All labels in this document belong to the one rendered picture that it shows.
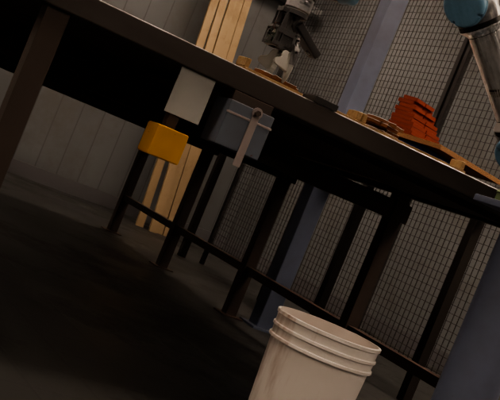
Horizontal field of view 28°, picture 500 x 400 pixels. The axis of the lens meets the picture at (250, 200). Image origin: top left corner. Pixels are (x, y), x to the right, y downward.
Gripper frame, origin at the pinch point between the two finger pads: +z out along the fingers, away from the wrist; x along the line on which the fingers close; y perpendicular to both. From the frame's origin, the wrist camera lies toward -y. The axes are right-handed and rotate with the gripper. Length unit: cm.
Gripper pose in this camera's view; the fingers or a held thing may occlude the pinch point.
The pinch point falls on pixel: (275, 80)
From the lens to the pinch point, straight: 284.9
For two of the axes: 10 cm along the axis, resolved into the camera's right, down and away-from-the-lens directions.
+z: -3.7, 9.3, 0.1
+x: 4.2, 1.8, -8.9
